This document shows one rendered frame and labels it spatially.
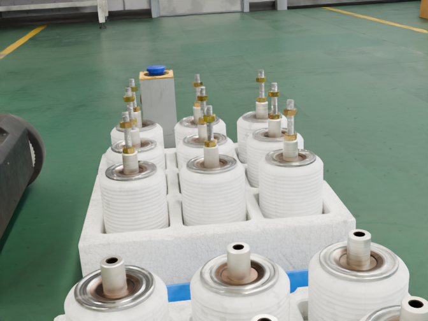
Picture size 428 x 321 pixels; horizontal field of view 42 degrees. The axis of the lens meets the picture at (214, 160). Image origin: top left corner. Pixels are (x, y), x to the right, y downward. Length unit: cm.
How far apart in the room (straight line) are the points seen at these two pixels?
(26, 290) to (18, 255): 14
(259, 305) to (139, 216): 33
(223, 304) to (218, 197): 30
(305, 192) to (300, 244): 7
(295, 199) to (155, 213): 20
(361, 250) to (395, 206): 76
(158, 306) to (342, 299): 17
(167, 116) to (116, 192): 42
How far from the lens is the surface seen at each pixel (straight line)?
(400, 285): 56
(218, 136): 95
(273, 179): 82
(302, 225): 81
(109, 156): 92
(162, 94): 118
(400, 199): 135
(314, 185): 83
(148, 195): 80
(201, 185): 79
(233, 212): 82
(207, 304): 53
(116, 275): 53
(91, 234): 82
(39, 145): 147
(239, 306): 52
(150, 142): 94
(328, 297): 55
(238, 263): 53
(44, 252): 119
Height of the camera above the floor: 54
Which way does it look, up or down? 20 degrees down
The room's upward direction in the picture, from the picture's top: 3 degrees counter-clockwise
